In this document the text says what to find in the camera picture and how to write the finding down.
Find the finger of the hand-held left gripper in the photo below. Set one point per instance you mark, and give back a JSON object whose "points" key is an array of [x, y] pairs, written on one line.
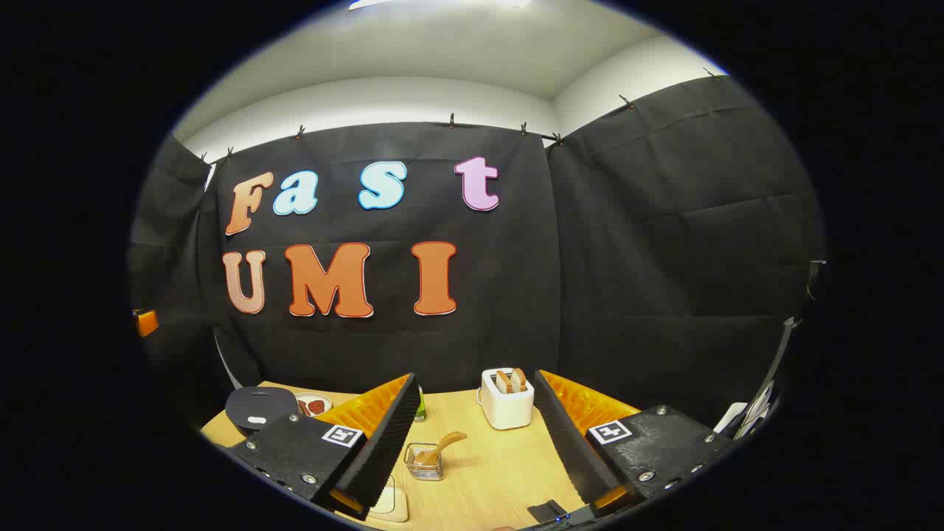
{"points": [[145, 323]]}

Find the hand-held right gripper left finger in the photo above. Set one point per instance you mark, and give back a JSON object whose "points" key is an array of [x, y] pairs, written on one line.
{"points": [[383, 450]]}

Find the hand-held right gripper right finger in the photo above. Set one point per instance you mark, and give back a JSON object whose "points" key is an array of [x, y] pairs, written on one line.
{"points": [[568, 442]]}

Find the black lidded rice cooker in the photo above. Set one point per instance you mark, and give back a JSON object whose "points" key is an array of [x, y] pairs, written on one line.
{"points": [[258, 405]]}

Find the green drink bottle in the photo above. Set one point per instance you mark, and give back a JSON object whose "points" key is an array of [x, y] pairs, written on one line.
{"points": [[421, 409]]}

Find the white square pad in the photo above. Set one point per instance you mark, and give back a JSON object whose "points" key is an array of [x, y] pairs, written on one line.
{"points": [[391, 505]]}

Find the white toaster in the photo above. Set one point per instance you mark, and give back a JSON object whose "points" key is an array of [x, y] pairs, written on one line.
{"points": [[505, 409]]}

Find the toast bread slice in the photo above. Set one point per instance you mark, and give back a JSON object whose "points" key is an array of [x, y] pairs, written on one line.
{"points": [[518, 379], [503, 382]]}

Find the white round plate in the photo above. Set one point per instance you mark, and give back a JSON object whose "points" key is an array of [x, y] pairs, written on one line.
{"points": [[304, 397]]}

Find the black backdrop cloth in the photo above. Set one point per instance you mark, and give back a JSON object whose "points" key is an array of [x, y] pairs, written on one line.
{"points": [[516, 295]]}

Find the white paper sheet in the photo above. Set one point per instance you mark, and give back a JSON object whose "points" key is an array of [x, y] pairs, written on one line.
{"points": [[731, 417]]}

